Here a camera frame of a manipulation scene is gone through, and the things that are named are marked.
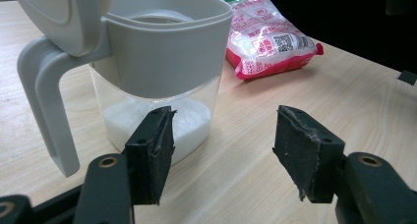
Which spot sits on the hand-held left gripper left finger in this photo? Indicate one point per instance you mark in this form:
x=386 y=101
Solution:
x=147 y=158

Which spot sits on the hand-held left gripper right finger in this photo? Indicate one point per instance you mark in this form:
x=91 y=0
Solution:
x=305 y=152

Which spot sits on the grey lidded clear plastic jug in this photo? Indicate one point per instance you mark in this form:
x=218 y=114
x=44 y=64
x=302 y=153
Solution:
x=164 y=60

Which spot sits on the pink and white sugar bag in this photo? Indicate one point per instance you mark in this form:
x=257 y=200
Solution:
x=268 y=44

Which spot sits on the grey table edge bracket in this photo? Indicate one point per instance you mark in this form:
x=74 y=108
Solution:
x=408 y=77

